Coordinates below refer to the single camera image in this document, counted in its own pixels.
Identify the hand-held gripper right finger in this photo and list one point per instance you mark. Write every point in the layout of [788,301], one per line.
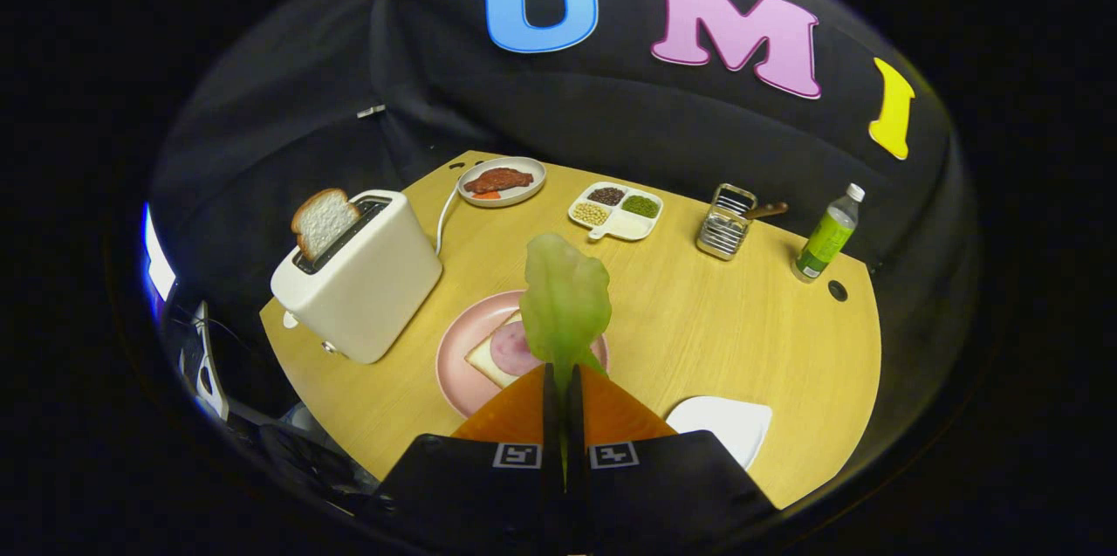
[576,416]

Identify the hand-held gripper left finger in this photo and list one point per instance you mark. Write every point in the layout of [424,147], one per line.
[551,416]

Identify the green lettuce leaf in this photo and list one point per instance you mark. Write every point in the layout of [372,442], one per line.
[563,303]

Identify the toasted bread slice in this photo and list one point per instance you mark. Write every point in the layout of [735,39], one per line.
[323,220]

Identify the pink ham slice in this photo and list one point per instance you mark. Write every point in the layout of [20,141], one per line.
[510,351]

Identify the white bread slice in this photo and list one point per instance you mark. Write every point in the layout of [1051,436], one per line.
[484,360]

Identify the pink round plate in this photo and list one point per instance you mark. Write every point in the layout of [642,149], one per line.
[458,355]

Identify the white square plate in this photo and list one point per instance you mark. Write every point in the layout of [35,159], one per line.
[720,425]

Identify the white divided bean dish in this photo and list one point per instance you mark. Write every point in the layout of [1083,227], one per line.
[624,226]

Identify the white toaster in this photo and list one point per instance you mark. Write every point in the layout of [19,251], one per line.
[366,285]

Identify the orange tomato slice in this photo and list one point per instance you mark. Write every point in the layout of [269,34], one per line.
[487,195]

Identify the brown steak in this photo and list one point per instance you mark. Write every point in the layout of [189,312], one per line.
[497,181]

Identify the grey round plate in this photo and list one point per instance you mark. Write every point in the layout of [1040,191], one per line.
[528,165]

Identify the green label plastic bottle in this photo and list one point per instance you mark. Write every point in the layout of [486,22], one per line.
[825,237]

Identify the black backdrop cloth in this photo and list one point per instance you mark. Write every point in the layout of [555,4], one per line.
[611,111]

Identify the white device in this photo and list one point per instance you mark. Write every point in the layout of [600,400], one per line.
[209,386]

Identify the silver cloth clip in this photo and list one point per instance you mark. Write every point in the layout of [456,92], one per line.
[370,112]

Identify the lit computer screen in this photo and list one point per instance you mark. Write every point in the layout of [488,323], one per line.
[157,264]

